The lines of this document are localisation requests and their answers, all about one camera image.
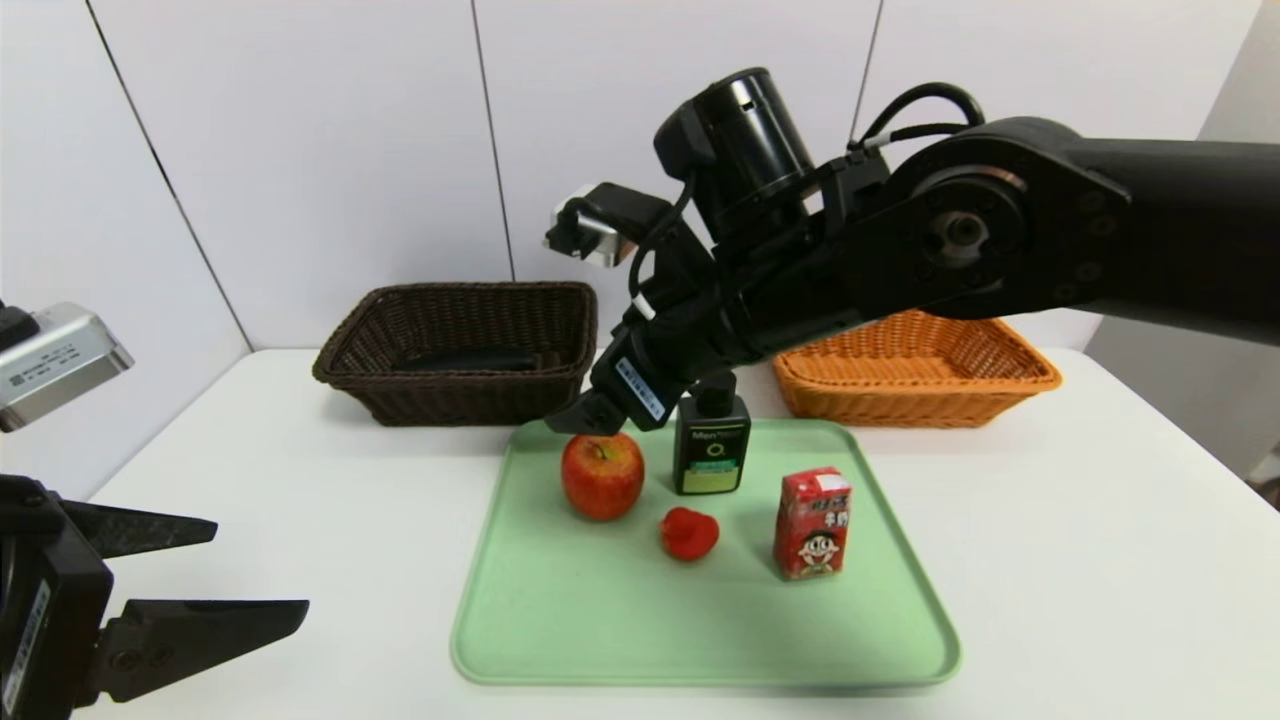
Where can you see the dark brown wicker basket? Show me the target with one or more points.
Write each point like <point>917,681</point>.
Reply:
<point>450,400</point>

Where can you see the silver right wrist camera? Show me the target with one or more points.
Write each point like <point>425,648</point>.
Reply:
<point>600,225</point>

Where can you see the light green plastic tray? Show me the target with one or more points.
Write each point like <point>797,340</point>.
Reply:
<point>700,620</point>

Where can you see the orange wicker basket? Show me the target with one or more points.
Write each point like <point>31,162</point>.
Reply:
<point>920,390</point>

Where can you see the black leather pouch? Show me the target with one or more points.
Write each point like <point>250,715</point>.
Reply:
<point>470,360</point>

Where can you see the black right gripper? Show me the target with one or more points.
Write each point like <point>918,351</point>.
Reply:
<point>632,388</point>

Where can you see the red apple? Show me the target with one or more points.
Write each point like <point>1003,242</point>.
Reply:
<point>603,485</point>

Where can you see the black pump bottle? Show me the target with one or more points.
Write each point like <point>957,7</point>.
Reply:
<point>711,450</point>

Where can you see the red milk carton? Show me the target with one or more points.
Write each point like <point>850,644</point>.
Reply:
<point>812,525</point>

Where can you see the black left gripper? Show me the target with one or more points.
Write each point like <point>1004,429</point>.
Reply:
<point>40,620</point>

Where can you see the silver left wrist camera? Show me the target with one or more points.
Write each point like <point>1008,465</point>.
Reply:
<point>60,365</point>

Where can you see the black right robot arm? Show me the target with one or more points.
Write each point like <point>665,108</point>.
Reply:
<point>1100,220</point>

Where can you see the red rubber duck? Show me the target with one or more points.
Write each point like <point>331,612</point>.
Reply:
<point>688,535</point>

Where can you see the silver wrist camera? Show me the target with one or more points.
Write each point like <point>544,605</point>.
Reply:
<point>600,225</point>
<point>60,365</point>

